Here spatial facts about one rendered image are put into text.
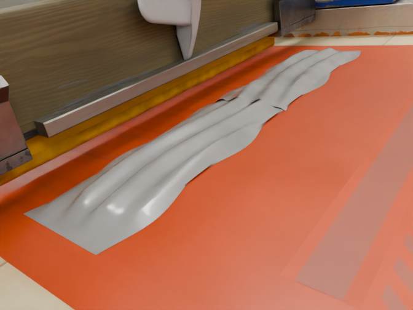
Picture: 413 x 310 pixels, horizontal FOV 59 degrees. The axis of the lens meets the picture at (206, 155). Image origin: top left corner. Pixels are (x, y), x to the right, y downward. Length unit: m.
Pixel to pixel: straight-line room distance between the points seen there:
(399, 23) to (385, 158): 0.31
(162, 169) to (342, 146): 0.11
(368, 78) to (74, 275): 0.28
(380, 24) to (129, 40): 0.33
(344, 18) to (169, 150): 0.35
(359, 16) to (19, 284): 0.46
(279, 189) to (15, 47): 0.17
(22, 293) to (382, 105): 0.25
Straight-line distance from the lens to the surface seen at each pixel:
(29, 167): 0.27
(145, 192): 0.21
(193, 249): 0.17
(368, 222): 0.18
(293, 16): 0.48
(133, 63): 0.30
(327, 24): 0.54
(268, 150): 0.24
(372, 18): 0.52
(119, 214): 0.20
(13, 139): 0.24
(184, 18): 0.31
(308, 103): 0.30
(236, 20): 0.40
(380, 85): 0.34
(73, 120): 0.25
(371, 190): 0.20
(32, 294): 0.18
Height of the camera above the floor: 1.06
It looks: 27 degrees down
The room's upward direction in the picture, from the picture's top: 10 degrees counter-clockwise
